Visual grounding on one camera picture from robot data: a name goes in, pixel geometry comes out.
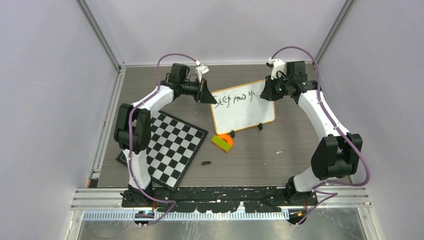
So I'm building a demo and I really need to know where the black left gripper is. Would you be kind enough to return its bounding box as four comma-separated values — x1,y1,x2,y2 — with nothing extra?
181,78,217,105

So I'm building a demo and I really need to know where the yellow framed whiteboard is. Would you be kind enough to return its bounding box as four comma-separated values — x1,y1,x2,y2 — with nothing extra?
210,80,276,135

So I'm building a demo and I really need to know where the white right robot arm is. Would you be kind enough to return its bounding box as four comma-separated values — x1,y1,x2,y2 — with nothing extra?
260,58,363,205

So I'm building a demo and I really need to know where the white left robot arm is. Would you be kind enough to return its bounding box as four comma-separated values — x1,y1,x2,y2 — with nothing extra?
113,61,217,207

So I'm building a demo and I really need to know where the metal whiteboard stand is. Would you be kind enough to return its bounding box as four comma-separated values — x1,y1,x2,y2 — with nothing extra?
228,123,263,138

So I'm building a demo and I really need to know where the green orange toy block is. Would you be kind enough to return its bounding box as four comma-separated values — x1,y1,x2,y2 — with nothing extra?
210,134,234,153

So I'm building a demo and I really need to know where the black white chessboard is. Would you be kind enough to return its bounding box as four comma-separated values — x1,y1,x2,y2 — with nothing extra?
129,110,208,192

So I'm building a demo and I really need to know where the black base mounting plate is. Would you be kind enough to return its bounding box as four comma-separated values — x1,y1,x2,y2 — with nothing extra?
121,186,318,213

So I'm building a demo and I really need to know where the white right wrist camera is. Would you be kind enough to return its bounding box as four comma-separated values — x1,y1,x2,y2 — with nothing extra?
265,57,286,80

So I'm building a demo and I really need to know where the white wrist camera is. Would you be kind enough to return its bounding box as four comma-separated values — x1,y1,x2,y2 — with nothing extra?
265,57,286,80
195,64,209,81

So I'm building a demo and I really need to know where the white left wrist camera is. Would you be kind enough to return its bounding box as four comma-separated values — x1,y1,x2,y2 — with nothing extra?
195,64,209,81

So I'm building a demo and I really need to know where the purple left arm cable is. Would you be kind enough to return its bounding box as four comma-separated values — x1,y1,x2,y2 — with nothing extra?
127,52,201,226

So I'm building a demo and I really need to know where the white toothed cable rail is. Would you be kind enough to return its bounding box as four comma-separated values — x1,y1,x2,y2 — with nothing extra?
82,210,290,221

